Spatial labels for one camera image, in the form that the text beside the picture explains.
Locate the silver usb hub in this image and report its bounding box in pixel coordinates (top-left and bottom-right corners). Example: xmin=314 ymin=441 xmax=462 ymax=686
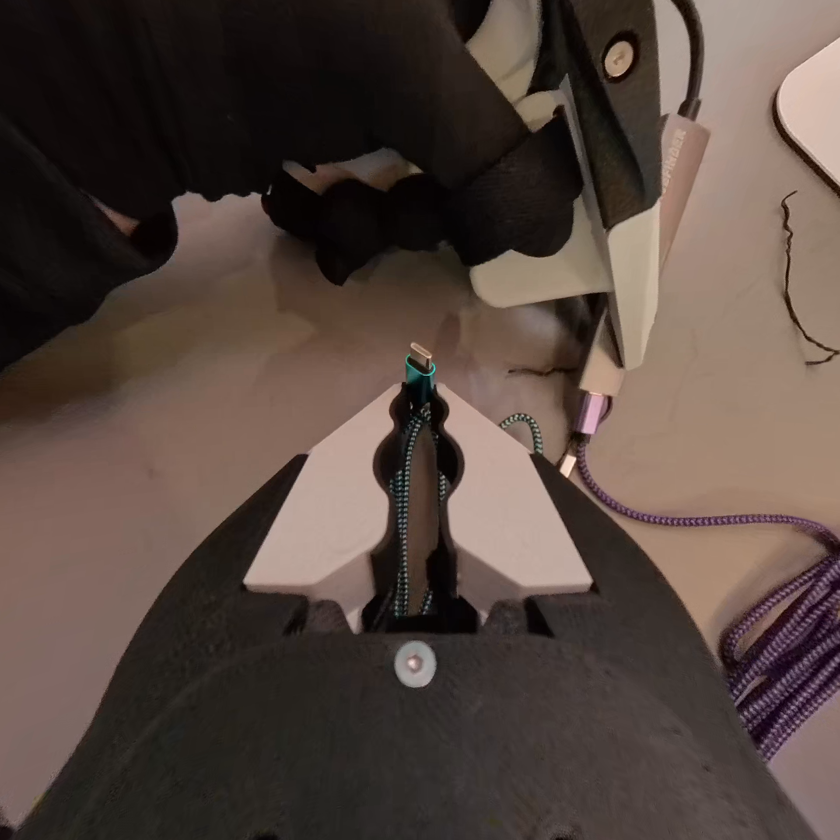
xmin=576 ymin=112 xmax=711 ymax=399

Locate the purple braided usb-c cable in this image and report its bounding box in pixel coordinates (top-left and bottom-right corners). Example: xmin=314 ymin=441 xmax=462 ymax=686
xmin=556 ymin=389 xmax=840 ymax=763

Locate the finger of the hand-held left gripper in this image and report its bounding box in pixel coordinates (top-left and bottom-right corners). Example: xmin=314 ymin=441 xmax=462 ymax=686
xmin=468 ymin=197 xmax=613 ymax=311
xmin=563 ymin=79 xmax=662 ymax=370

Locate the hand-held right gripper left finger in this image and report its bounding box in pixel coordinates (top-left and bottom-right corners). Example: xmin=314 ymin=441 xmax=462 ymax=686
xmin=243 ymin=382 xmax=404 ymax=632

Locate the long black thread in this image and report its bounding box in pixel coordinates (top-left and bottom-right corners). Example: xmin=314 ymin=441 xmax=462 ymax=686
xmin=780 ymin=190 xmax=840 ymax=366

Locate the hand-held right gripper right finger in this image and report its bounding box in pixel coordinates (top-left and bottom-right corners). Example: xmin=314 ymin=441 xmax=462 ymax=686
xmin=432 ymin=382 xmax=596 ymax=626

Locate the white monitor base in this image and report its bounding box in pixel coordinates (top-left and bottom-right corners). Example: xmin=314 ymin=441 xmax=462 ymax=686
xmin=774 ymin=35 xmax=840 ymax=189

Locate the teal braided usb-c cable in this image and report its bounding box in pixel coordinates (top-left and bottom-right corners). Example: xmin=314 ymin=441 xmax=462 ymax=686
xmin=386 ymin=340 xmax=546 ymax=619

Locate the person's left forearm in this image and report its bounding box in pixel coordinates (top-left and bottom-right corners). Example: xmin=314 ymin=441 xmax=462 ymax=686
xmin=0 ymin=0 xmax=193 ymax=376

